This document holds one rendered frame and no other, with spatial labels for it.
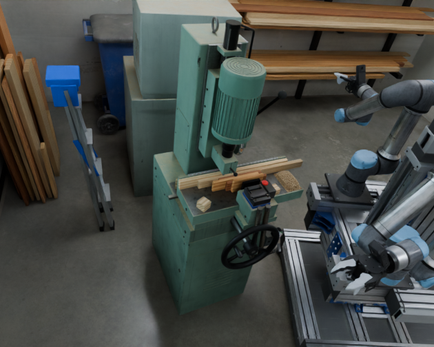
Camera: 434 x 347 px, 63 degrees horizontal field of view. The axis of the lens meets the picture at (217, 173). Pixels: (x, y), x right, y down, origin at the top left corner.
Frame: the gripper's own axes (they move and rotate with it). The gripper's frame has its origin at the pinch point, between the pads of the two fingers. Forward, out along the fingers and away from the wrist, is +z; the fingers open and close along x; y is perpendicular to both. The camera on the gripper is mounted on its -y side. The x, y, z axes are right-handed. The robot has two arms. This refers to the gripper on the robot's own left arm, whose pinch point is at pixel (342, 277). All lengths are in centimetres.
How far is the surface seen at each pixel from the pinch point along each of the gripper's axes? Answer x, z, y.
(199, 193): 77, 8, 23
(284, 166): 78, -42, 20
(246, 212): 58, -7, 24
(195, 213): 67, 14, 25
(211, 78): 86, 0, -28
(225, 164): 74, -3, 8
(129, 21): 273, -17, -10
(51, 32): 322, 41, 8
